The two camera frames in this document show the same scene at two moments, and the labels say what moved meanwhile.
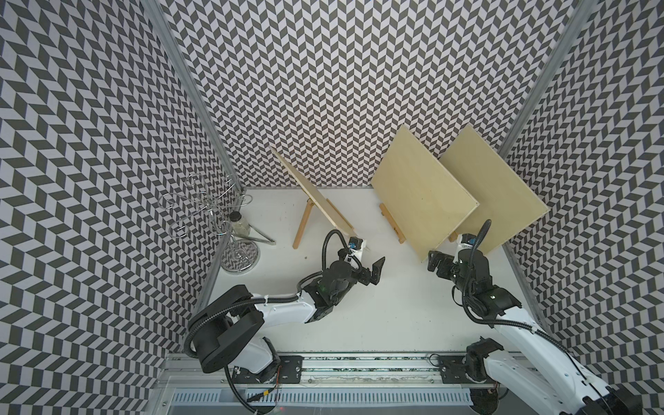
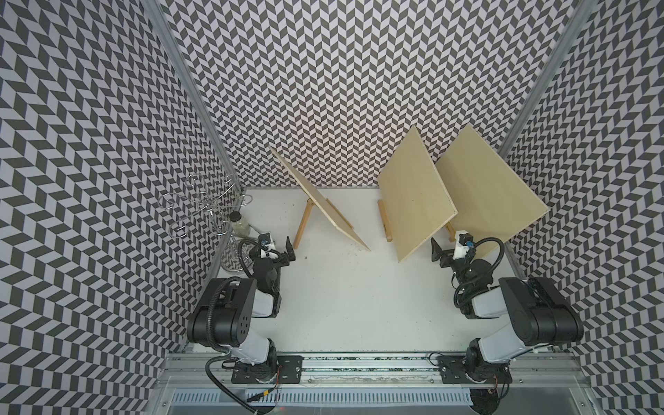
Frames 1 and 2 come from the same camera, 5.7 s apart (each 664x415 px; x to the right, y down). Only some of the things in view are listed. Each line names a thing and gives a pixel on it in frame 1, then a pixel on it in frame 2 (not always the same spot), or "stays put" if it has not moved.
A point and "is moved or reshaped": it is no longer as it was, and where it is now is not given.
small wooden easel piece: x=306 y=217 stays put
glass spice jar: x=239 y=226 stays put
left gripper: x=366 y=278 → x=283 y=258
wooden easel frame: x=387 y=214 is moved or reshaped
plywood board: x=423 y=195 is moved or reshaped
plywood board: x=318 y=201 stays put
